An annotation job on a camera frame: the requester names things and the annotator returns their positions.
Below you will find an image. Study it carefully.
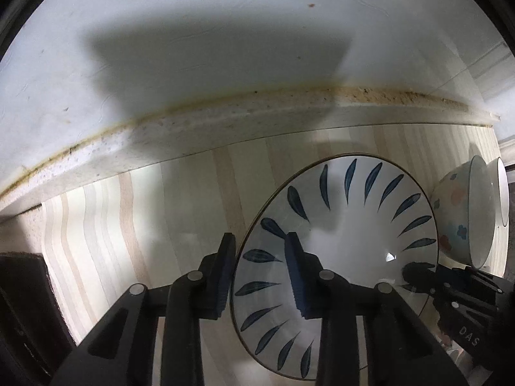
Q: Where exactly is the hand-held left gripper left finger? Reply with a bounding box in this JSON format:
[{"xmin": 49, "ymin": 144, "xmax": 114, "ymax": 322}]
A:
[{"xmin": 52, "ymin": 232, "xmax": 238, "ymax": 386}]

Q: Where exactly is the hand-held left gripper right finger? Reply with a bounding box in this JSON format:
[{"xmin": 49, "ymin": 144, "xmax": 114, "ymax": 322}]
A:
[{"xmin": 284, "ymin": 231, "xmax": 469, "ymax": 386}]

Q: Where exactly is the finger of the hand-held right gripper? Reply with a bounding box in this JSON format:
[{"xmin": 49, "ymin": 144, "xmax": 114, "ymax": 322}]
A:
[{"xmin": 401, "ymin": 262, "xmax": 451, "ymax": 296}]

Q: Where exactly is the blue leaf pattern bowl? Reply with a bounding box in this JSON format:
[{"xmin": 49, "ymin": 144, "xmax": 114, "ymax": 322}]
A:
[{"xmin": 230, "ymin": 153, "xmax": 440, "ymax": 382}]

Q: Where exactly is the black cooktop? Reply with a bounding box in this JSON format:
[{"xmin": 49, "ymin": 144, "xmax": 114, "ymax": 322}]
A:
[{"xmin": 0, "ymin": 251, "xmax": 77, "ymax": 386}]

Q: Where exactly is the white door frame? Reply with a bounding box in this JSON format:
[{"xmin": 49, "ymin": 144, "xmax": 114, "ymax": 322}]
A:
[{"xmin": 471, "ymin": 42, "xmax": 515, "ymax": 103}]

